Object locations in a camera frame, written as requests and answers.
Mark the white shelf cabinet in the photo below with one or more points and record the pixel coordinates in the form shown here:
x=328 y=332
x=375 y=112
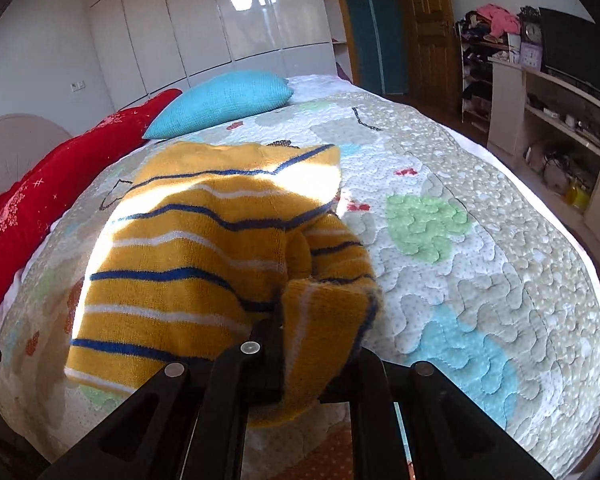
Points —
x=505 y=105

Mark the red embroidered quilt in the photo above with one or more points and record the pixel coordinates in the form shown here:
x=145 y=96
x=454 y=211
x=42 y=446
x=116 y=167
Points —
x=40 y=200

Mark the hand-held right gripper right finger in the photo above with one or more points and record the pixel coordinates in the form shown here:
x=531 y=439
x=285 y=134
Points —
x=372 y=390

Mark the white bed sheet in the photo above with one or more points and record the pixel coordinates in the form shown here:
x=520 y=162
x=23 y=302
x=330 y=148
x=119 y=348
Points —
x=320 y=87

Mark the quilted patterned bedspread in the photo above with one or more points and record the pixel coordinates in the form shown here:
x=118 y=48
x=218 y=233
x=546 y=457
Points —
x=480 y=260

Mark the yellow bottle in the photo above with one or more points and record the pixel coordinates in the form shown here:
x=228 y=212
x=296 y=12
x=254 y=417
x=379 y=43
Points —
x=576 y=195

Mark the brown wooden door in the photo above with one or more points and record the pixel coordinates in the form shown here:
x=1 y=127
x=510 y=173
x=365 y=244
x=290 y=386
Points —
x=427 y=35

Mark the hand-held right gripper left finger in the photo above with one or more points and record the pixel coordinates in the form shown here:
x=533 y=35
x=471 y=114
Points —
x=262 y=355

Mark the ornate black table clock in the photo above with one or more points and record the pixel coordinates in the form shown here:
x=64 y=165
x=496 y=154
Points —
x=531 y=30

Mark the round padded headboard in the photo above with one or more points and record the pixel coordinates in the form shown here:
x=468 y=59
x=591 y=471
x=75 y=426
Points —
x=15 y=145

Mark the white wall socket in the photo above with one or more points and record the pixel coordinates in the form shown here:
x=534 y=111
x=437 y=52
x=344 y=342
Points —
x=78 y=86

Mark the pink cloth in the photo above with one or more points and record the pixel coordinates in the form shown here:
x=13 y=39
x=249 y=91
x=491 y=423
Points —
x=497 y=17

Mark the blue knitted pillow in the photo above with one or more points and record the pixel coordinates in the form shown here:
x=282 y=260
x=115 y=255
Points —
x=220 y=102

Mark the small purple clock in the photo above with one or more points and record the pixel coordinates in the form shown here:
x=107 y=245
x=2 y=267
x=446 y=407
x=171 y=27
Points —
x=530 y=55

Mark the white glossy wardrobe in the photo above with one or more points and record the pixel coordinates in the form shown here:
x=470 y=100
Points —
x=205 y=20

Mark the black television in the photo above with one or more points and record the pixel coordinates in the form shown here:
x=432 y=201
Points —
x=575 y=50

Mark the yellow striped sweater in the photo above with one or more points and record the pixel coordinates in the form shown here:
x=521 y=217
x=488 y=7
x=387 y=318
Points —
x=180 y=240

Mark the cluttered shoe rack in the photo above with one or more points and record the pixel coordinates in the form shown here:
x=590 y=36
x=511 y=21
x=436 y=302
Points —
x=477 y=80

